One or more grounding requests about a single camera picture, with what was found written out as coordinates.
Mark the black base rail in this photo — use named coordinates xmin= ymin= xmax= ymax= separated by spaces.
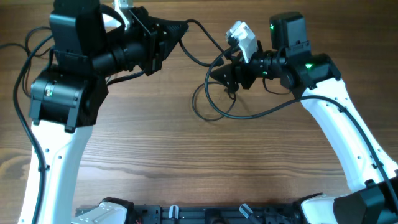
xmin=72 ymin=204 xmax=304 ymax=224

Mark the black USB cable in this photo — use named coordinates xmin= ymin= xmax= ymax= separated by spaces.
xmin=0 ymin=26 xmax=55 ymax=97
xmin=178 ymin=19 xmax=237 ymax=123

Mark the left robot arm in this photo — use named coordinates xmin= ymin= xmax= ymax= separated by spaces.
xmin=19 ymin=0 xmax=188 ymax=223

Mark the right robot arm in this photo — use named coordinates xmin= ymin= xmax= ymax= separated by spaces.
xmin=206 ymin=12 xmax=397 ymax=223

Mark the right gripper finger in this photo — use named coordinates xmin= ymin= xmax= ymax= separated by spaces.
xmin=224 ymin=51 xmax=243 ymax=62
xmin=210 ymin=64 xmax=239 ymax=93

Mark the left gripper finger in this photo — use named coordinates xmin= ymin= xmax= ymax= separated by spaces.
xmin=160 ymin=31 xmax=183 ymax=61
xmin=155 ymin=19 xmax=189 ymax=40

